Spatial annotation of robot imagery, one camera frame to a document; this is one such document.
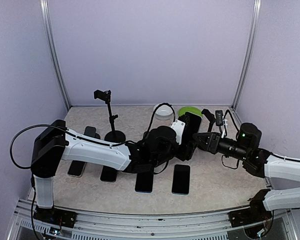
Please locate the aluminium front rail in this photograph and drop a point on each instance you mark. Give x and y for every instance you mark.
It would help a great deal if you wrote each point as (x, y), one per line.
(89, 225)

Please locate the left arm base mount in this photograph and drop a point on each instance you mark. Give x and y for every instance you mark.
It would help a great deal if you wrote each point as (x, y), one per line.
(56, 216)

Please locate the aluminium frame post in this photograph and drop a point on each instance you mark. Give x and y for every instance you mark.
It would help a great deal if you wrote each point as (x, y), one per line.
(248, 53)
(44, 6)

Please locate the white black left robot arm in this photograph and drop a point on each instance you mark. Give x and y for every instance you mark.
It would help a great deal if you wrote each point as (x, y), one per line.
(57, 143)

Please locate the blue edged black phone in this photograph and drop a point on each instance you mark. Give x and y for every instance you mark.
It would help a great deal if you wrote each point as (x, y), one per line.
(144, 182)

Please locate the left aluminium frame post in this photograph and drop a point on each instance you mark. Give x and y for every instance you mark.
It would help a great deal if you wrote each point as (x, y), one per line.
(44, 6)

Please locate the tall black pole phone stand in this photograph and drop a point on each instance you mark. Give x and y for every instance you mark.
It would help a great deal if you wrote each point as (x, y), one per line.
(114, 135)

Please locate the purple edged black phone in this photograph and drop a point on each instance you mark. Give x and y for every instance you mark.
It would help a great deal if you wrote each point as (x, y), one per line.
(108, 174)

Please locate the right aluminium frame post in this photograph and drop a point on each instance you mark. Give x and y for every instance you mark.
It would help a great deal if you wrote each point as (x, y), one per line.
(248, 53)

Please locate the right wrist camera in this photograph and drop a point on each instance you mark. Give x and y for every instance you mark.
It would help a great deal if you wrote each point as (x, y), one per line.
(221, 123)

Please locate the short black pole phone stand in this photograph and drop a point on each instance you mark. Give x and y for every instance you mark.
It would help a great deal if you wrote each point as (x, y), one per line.
(210, 117)

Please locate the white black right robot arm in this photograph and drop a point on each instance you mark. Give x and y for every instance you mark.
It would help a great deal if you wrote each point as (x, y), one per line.
(258, 162)

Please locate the white ceramic bowl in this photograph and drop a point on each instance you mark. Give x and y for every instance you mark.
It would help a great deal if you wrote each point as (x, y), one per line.
(164, 112)

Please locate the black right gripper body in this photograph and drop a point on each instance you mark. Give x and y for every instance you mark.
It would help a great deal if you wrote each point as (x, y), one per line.
(214, 146)

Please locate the phone with clear case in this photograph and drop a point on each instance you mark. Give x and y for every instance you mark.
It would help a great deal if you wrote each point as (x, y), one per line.
(76, 168)

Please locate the small dark grey phone stand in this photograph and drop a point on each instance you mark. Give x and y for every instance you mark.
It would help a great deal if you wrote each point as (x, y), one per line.
(91, 132)

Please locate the green plate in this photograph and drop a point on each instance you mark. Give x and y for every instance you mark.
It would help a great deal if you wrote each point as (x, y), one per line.
(189, 109)

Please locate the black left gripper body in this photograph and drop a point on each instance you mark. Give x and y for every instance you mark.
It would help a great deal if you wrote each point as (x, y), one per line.
(187, 153)

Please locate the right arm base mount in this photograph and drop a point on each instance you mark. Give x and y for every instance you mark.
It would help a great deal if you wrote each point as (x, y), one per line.
(247, 216)

